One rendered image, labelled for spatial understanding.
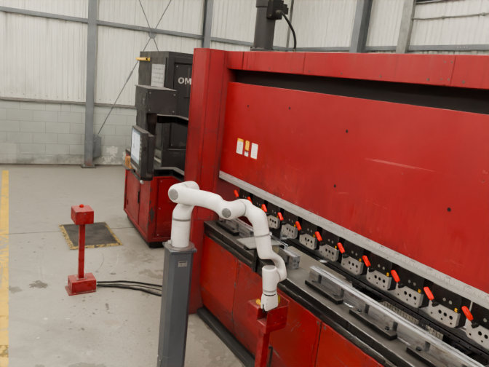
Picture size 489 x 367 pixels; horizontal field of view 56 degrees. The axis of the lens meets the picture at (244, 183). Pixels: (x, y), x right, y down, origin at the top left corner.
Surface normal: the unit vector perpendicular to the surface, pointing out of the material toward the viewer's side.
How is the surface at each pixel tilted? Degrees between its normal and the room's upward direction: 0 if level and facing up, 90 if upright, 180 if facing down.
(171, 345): 90
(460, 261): 90
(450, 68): 90
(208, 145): 90
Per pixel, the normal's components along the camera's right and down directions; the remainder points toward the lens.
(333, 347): -0.85, 0.03
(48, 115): 0.44, 0.25
